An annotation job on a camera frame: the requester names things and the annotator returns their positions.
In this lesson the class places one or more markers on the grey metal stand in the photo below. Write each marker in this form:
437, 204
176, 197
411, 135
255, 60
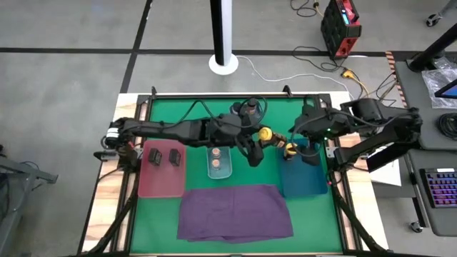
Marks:
21, 171

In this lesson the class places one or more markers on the yellow power plug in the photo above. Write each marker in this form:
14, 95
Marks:
348, 74

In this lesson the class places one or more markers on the black table frame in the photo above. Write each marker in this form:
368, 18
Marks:
350, 221

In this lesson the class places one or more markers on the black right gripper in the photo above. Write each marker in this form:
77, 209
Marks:
314, 123

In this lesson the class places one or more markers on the purple cloth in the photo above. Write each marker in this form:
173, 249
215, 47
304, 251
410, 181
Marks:
235, 214

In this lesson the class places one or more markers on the grey desk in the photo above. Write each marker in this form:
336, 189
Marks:
410, 93

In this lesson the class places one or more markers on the red and black case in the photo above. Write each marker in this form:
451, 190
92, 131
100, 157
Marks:
339, 28

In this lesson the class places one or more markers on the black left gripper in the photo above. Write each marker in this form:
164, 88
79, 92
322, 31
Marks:
232, 128

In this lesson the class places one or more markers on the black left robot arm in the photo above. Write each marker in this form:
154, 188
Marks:
171, 130

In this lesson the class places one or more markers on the clear plastic bag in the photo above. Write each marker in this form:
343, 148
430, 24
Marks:
433, 87

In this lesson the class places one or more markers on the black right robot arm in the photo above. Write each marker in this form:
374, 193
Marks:
378, 123

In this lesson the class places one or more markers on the white pole with round base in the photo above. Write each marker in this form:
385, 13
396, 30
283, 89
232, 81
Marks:
223, 64

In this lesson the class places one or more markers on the pink plastic bin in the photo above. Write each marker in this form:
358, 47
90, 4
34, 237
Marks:
160, 178

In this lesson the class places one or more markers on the small glass spice jar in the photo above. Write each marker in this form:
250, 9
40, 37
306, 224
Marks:
215, 164
216, 153

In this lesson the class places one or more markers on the green black pepper tin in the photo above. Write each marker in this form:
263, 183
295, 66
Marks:
155, 157
175, 157

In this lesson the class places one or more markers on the backlit keyboard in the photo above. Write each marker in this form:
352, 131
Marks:
441, 187

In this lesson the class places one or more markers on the striped hazard tape strip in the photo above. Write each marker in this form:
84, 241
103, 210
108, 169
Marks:
392, 68

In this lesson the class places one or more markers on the green table mat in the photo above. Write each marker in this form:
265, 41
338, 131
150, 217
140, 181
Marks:
160, 221

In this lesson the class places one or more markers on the white paper sheet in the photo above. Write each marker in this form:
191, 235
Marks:
387, 175

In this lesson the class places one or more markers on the blue plastic bin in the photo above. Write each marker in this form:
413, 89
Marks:
303, 178

